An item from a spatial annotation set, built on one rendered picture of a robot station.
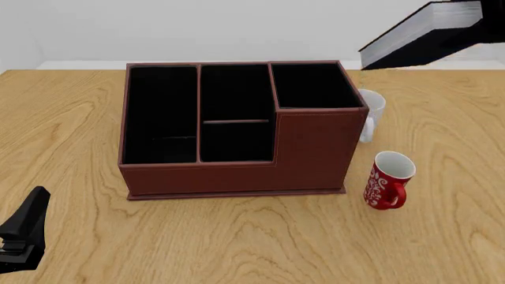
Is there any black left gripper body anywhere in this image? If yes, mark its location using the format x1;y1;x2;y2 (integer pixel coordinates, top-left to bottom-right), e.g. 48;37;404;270
0;233;47;272

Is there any red mug with white pattern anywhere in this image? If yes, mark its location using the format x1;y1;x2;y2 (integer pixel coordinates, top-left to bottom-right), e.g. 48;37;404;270
362;150;417;211

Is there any red-brown desk caddy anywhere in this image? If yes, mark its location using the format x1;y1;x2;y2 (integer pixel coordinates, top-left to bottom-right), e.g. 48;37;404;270
118;60;370;202

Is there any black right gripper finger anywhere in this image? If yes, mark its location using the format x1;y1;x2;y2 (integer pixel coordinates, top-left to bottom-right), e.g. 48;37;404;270
471;0;505;46

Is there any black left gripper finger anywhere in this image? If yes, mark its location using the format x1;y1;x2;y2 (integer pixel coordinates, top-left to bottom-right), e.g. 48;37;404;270
0;185;52;239

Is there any black book with white pages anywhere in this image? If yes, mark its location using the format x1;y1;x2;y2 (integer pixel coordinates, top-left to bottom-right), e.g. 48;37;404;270
357;0;484;71

